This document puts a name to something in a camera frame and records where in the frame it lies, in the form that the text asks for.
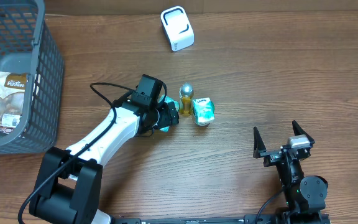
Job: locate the green lidded jar with tissues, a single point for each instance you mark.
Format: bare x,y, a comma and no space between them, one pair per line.
203,111

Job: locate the yellow liquid bottle silver cap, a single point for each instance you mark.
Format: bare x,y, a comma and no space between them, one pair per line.
186,95

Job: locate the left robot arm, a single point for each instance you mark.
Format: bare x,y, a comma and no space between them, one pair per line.
68,185

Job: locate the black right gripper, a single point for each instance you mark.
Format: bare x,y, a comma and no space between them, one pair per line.
279,154

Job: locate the teal tissue pack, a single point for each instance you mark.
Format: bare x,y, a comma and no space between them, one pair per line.
168,99

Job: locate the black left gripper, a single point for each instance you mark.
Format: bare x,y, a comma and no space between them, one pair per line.
169,114

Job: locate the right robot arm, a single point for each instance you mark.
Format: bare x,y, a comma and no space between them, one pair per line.
305,195

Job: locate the brown snack wrapper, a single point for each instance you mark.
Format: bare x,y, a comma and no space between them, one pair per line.
12,93

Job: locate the white barcode scanner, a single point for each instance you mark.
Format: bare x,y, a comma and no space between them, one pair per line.
177,28

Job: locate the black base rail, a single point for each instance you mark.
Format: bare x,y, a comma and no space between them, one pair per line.
247,219

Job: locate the dark grey plastic basket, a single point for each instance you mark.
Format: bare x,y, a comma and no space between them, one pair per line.
27,47

